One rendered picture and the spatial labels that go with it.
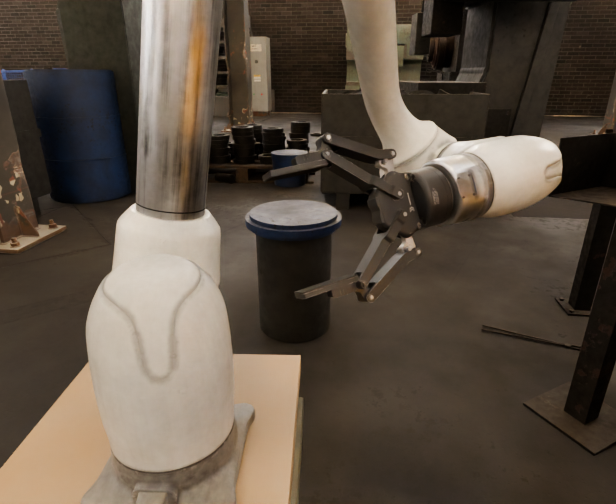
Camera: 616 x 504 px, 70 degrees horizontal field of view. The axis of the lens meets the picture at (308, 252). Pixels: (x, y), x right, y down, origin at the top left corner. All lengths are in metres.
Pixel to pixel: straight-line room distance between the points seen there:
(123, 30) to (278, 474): 3.21
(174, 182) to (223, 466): 0.37
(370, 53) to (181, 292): 0.37
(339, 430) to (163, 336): 0.82
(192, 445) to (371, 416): 0.78
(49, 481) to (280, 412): 0.31
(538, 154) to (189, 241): 0.48
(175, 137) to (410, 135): 0.35
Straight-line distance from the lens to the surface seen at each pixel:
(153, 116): 0.64
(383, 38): 0.60
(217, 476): 0.61
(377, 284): 0.52
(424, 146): 0.71
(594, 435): 1.40
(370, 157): 0.54
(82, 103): 3.41
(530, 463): 1.27
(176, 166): 0.63
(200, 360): 0.50
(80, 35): 3.69
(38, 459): 0.74
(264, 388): 0.75
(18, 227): 2.87
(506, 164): 0.62
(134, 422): 0.53
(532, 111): 3.65
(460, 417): 1.33
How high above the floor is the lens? 0.85
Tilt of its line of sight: 22 degrees down
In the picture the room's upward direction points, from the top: straight up
